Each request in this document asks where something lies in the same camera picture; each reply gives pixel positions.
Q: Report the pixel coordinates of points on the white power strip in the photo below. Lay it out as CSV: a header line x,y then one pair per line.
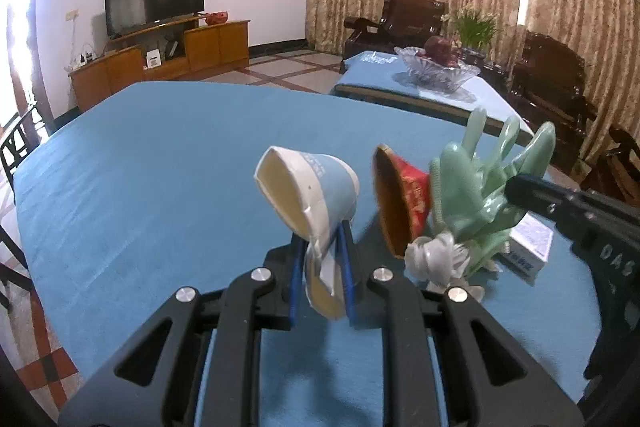
x,y
82,59

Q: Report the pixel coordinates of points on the small blue white box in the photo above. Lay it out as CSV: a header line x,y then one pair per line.
x,y
530,242

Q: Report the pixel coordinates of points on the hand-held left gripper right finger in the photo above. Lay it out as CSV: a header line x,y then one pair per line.
x,y
348,282

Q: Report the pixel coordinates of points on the white box device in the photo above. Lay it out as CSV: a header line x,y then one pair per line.
x,y
153,59

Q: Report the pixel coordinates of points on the crushed blue white paper cup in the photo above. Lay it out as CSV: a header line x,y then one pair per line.
x,y
325,187

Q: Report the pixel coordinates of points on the pale blue table cloth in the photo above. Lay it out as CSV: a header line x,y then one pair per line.
x,y
370,74

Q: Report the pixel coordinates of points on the pile of red apples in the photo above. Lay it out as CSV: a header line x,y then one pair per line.
x,y
441,49

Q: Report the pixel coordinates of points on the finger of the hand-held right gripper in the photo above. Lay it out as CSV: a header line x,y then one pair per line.
x,y
535,194

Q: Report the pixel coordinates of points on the green rubber glove pair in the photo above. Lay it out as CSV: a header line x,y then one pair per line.
x,y
465,192

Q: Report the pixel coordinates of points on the glass fruit bowl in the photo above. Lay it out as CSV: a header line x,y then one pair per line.
x,y
440,77

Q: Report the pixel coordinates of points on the dark wooden armchair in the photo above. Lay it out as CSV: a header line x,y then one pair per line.
x,y
550,82
400,22

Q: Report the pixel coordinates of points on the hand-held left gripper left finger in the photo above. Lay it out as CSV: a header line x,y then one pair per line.
x,y
298,277

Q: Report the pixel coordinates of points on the dark wooden chair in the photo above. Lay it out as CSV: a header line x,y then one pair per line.
x,y
15,142
12,267

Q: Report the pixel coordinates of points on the red paper cup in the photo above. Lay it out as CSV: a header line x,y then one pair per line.
x,y
410,197

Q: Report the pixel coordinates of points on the small black device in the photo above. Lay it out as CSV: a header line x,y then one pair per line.
x,y
172,48

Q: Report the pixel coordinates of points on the wall socket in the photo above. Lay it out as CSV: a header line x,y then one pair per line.
x,y
72,13

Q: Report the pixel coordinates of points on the dark wooden sofa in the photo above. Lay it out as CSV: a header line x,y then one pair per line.
x,y
620,162

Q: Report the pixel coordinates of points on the crumpled white tissue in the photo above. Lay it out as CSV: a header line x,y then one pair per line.
x,y
435,259

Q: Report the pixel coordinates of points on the dark wooden side table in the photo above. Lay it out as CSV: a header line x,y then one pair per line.
x,y
495,77

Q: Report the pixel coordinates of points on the green potted plant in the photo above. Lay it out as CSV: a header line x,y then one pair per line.
x,y
475,29

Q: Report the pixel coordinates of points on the dark coffee table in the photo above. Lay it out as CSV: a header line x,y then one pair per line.
x,y
400,99

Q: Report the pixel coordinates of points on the blue tablecloth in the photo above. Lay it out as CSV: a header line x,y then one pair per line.
x,y
150,157

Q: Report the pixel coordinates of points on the wooden television cabinet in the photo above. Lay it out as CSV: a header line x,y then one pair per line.
x,y
215,47

